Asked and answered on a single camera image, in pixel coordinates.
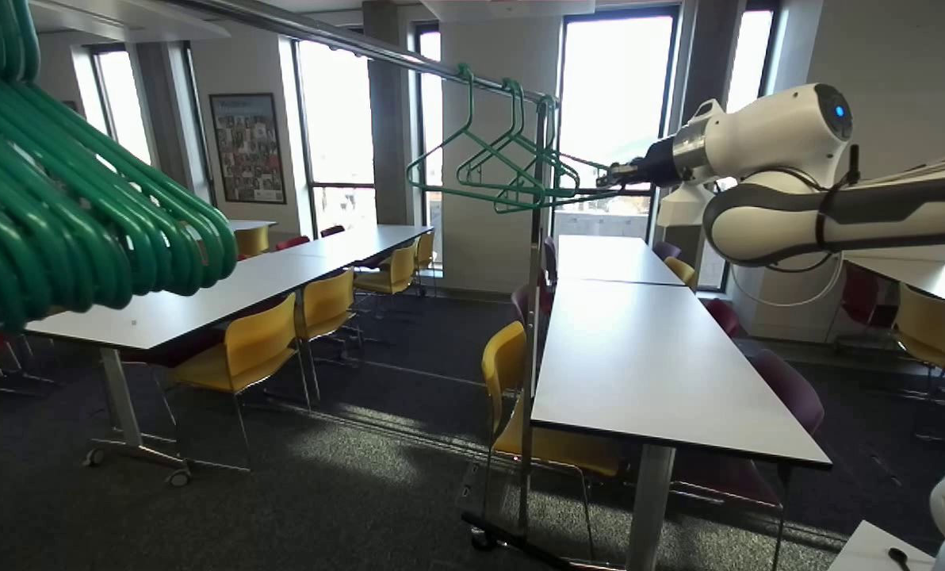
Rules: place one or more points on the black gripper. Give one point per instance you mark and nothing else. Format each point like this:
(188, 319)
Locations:
(663, 163)

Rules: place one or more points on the green plastic hanger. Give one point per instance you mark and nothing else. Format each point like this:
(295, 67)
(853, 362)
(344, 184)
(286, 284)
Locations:
(547, 112)
(517, 167)
(450, 149)

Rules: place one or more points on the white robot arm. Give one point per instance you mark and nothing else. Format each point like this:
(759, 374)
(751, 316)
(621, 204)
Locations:
(797, 184)

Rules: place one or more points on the yellow chair near table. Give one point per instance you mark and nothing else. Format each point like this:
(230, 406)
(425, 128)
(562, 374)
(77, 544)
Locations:
(516, 437)

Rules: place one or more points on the yellow chair table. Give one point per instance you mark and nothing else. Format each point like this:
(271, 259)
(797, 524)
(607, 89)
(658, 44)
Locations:
(252, 349)
(516, 437)

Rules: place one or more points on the far yellow chair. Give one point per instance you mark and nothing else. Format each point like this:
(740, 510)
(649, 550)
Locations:
(400, 268)

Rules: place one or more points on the yellow chair right side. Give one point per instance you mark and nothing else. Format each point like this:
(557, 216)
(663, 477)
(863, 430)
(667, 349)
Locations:
(919, 333)

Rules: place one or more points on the yellow chair left table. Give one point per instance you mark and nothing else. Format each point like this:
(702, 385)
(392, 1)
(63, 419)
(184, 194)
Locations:
(252, 349)

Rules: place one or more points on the bunch of green hangers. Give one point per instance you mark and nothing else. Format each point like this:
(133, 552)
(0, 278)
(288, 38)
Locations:
(81, 216)

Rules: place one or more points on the black clothes rail frame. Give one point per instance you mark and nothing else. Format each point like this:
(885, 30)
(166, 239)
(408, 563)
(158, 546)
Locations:
(529, 298)

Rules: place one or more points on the framed wall picture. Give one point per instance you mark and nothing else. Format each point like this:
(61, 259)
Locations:
(247, 148)

